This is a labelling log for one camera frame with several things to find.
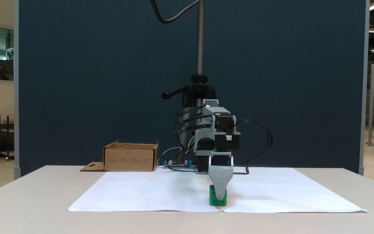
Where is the black gripper motor cable loop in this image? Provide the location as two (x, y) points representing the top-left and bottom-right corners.
(232, 119), (274, 167)

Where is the blue circuit board, red LED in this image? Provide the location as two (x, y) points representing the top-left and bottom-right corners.
(163, 159), (196, 170)

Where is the white cable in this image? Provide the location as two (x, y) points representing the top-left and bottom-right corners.
(157, 147), (183, 167)

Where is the black arm motor cable loop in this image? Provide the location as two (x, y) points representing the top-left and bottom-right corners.
(174, 106), (213, 153)

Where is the black camera stand pole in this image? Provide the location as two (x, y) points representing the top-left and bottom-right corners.
(162, 0), (218, 110)

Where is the dark blue partition panel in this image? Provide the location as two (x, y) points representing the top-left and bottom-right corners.
(14, 0), (369, 178)

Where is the green die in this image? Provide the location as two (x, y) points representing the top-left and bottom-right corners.
(209, 185), (228, 206)

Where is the white paper sheet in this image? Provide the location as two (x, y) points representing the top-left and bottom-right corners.
(67, 167), (368, 214)

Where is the black camera cable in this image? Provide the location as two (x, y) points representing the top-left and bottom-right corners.
(150, 0), (202, 24)

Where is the brown cardboard box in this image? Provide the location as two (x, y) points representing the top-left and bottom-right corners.
(80, 139), (160, 172)

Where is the black shelf cart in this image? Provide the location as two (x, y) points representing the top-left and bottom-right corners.
(0, 114), (15, 161)

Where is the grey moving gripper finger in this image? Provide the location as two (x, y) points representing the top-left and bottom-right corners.
(208, 155), (234, 201)

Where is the wall window frame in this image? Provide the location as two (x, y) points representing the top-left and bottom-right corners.
(0, 23), (15, 84)

